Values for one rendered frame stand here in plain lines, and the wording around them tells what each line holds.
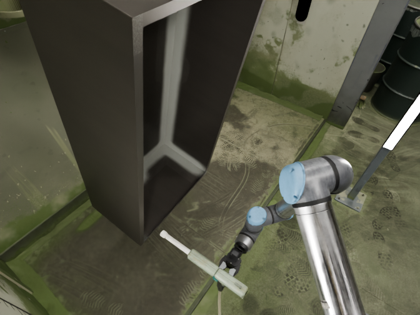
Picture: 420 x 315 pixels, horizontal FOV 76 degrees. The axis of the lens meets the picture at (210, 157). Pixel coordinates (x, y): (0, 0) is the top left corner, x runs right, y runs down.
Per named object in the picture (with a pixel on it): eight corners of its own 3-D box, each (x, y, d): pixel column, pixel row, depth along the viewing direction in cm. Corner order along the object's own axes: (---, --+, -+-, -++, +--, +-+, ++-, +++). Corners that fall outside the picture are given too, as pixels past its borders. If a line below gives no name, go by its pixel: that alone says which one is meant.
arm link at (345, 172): (359, 142, 84) (282, 201, 145) (325, 150, 82) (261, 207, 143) (379, 175, 80) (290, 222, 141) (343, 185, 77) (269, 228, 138)
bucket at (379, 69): (370, 97, 315) (382, 75, 294) (345, 89, 326) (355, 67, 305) (376, 85, 332) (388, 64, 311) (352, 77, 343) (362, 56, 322)
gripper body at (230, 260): (234, 275, 134) (246, 254, 140) (236, 269, 127) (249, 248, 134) (221, 265, 136) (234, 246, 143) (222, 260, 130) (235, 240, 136)
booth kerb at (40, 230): (9, 265, 173) (-3, 257, 163) (7, 263, 173) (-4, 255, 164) (237, 83, 322) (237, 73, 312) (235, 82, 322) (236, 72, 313)
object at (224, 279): (243, 299, 135) (249, 285, 117) (238, 307, 132) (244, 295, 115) (168, 244, 152) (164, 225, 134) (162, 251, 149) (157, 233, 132)
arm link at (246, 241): (254, 240, 135) (238, 230, 138) (250, 249, 133) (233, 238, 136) (252, 247, 142) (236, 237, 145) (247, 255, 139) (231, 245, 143)
